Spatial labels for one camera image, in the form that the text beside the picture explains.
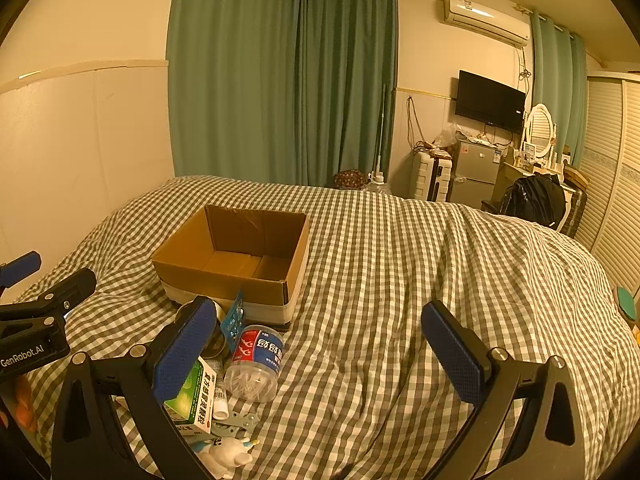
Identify green curtain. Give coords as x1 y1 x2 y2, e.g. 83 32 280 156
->
529 10 589 171
295 0 401 191
167 0 303 187

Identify open cardboard box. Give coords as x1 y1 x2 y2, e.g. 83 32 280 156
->
151 204 311 329

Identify black wall television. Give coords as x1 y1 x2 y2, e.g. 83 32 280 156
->
454 70 527 135

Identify blue blister card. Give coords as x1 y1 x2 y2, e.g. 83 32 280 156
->
220 290 249 347

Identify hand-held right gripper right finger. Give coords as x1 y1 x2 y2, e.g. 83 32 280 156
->
420 301 586 480

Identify white toy figure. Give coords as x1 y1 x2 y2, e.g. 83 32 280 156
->
192 435 261 480

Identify round metal tin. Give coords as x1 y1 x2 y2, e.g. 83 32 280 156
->
175 300 234 361

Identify dark suitcase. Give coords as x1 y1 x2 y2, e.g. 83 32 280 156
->
559 187 589 239

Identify black jacket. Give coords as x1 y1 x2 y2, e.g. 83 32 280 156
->
500 174 569 229

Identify hanging cables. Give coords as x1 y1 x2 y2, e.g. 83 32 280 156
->
406 95 427 152

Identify white suitcase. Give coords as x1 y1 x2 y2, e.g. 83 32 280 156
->
411 150 454 204

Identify brown patterned cushion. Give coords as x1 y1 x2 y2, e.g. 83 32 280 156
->
332 169 369 191

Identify metal hinge bracket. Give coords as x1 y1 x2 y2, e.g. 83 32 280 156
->
210 410 261 439

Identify small grey fridge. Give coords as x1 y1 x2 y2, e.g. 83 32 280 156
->
447 140 507 209

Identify green medicine box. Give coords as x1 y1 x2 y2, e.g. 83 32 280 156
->
162 355 219 436

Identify white louvered wardrobe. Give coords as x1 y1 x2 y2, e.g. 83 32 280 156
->
575 72 640 297

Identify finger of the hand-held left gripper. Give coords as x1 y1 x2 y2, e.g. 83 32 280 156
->
0 251 42 292
0 267 97 322

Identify white oval vanity mirror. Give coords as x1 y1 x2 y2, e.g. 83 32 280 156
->
522 103 559 162

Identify person's left hand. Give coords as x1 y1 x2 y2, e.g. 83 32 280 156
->
0 377 40 433

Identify white pole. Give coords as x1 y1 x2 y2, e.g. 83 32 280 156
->
372 82 389 184

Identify teal round object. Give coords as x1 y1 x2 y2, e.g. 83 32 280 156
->
616 286 639 324

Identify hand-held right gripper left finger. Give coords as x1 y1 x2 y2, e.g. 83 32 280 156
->
50 296 218 480

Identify green checkered blanket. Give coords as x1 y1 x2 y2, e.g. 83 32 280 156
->
10 175 640 480

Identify white air conditioner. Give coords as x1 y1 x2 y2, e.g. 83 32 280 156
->
442 0 531 49

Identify clear plastic bag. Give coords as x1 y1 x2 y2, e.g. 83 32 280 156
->
432 122 469 152

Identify clear jar red blue label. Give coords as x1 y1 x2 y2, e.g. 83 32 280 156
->
222 325 286 404

